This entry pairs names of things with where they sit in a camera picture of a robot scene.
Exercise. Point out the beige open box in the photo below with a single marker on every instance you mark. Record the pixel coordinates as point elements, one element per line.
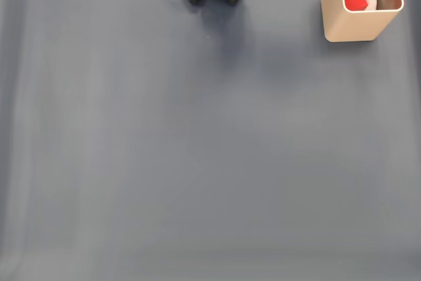
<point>348,26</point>

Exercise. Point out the dark grey table mat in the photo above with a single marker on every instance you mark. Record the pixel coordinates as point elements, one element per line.
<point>210,162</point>

